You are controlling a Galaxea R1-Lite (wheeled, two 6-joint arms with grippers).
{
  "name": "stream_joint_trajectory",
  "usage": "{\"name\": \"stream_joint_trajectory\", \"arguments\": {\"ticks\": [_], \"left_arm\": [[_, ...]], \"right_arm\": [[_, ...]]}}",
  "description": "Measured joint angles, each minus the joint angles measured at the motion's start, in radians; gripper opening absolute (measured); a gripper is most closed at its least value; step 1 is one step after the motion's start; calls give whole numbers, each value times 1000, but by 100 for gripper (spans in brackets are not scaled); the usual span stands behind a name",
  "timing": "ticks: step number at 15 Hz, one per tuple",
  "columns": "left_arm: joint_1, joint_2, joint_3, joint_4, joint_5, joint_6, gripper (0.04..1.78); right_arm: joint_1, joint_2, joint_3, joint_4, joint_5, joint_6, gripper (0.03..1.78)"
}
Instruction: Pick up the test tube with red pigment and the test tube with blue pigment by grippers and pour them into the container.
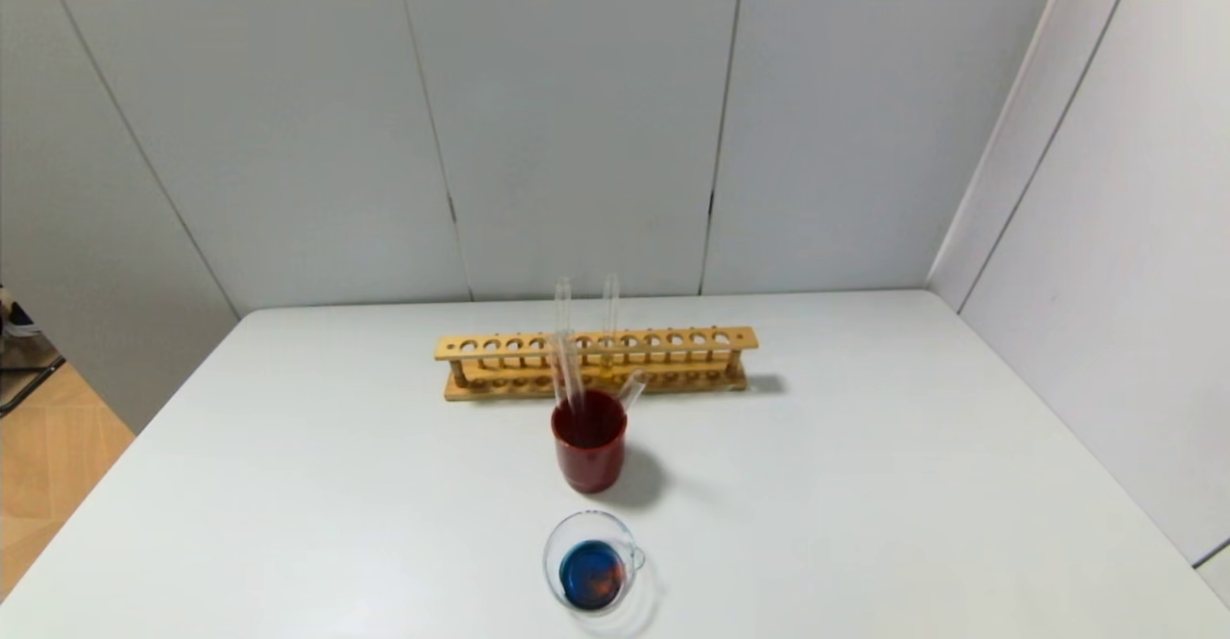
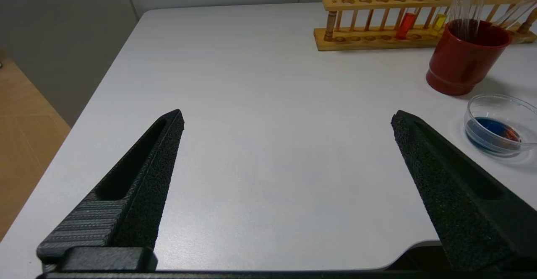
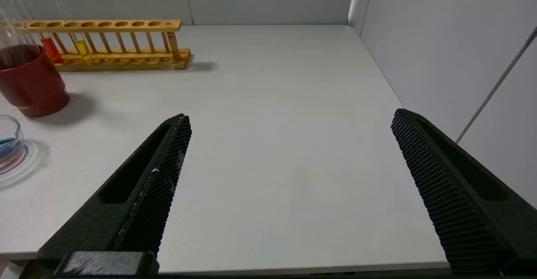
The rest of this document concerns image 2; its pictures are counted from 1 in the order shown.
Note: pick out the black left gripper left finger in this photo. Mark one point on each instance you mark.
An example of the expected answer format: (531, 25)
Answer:
(138, 186)

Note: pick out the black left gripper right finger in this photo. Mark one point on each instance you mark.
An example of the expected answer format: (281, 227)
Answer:
(461, 195)

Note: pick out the test tube with yellow pigment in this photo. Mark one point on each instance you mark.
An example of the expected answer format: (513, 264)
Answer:
(439, 22)

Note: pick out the wooden test tube rack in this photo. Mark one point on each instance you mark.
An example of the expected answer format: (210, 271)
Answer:
(335, 44)

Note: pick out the clear glass beaker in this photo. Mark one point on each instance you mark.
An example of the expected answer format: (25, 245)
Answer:
(499, 132)

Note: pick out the dark red plastic cup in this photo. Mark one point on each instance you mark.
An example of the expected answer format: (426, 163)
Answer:
(457, 67)

